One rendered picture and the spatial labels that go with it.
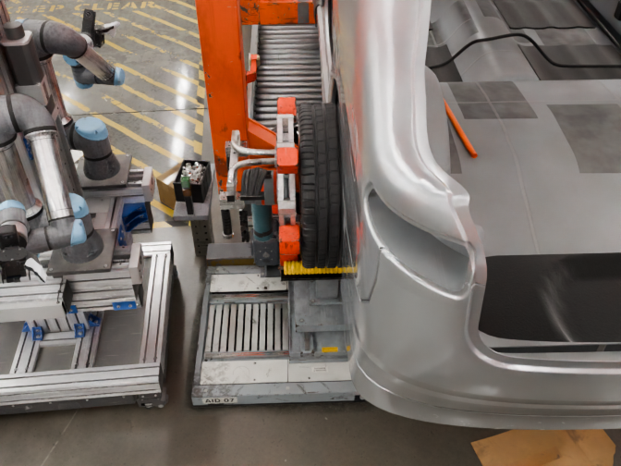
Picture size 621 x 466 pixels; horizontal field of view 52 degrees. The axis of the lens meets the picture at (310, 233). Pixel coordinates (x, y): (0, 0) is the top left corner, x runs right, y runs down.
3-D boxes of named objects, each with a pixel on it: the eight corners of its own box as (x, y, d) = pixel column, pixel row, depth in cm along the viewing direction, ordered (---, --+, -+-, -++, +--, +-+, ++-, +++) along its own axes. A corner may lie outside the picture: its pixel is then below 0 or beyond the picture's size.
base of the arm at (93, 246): (57, 264, 228) (50, 244, 221) (66, 237, 239) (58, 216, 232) (101, 262, 229) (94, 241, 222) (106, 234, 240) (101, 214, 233)
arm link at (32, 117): (52, 92, 201) (89, 243, 202) (15, 99, 198) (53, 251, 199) (46, 82, 190) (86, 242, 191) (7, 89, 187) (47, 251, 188)
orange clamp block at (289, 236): (299, 238, 239) (300, 254, 232) (278, 239, 239) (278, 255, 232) (299, 224, 234) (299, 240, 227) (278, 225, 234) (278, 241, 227)
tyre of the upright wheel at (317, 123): (371, 149, 211) (353, 77, 266) (300, 150, 211) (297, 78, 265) (363, 300, 248) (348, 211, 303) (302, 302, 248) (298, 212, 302)
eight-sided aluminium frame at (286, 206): (297, 282, 254) (295, 172, 218) (281, 283, 254) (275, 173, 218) (295, 197, 295) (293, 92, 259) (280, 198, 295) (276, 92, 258)
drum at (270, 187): (296, 211, 256) (296, 183, 247) (243, 213, 255) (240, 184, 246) (295, 190, 266) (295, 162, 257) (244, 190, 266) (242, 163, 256)
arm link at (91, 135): (104, 160, 259) (97, 131, 250) (74, 157, 260) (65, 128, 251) (116, 143, 268) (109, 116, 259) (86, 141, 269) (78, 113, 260)
